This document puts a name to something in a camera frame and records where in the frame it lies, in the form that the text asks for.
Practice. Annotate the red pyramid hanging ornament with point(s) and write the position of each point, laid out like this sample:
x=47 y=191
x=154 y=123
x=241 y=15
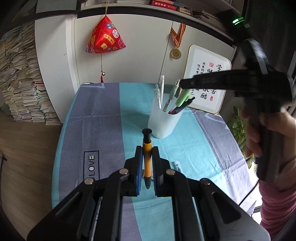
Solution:
x=104 y=39

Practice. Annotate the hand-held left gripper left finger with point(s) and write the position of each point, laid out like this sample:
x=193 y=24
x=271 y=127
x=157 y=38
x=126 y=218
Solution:
x=138 y=171

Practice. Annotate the translucent white cup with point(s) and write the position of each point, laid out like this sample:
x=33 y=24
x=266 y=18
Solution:
x=161 y=122

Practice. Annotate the person's right hand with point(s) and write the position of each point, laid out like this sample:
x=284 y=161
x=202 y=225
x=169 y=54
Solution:
x=286 y=143

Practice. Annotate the framed calligraphy board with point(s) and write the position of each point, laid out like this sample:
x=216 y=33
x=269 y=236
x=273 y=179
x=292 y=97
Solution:
x=208 y=60

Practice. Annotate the white grip gel pen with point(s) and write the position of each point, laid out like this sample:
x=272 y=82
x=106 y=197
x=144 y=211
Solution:
x=158 y=95

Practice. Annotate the blue and grey tablecloth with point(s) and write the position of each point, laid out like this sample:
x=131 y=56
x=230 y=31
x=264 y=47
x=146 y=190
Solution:
x=99 y=120

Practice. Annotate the orange pen black tip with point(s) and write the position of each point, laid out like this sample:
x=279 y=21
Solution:
x=147 y=153

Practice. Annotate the clear pen cap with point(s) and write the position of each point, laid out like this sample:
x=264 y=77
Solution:
x=178 y=165

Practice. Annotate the green potted plant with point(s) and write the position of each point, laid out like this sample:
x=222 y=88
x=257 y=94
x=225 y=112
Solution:
x=238 y=125

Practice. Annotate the gold medal striped ribbon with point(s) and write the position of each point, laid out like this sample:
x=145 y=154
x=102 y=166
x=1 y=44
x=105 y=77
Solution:
x=175 y=53

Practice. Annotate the person's right forearm pink sleeve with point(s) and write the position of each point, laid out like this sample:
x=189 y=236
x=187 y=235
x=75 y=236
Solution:
x=279 y=208

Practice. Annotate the row of books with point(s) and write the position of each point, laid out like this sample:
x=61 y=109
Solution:
x=161 y=3

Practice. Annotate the pale green highlighter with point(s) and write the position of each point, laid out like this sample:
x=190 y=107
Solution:
x=182 y=98

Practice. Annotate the pens in cup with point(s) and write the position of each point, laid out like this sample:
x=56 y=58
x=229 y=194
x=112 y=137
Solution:
x=172 y=95

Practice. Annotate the stack of papers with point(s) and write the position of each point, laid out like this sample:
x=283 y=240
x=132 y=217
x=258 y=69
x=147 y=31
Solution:
x=25 y=88

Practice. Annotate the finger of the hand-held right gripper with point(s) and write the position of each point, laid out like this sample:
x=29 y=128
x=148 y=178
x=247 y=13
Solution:
x=208 y=80

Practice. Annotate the red retractable pen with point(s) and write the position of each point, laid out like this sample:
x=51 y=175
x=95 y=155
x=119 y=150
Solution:
x=178 y=109

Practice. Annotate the slim white pen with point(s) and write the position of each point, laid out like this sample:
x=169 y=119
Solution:
x=161 y=83

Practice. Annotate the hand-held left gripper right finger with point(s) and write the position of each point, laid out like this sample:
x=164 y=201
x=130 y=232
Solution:
x=155 y=171

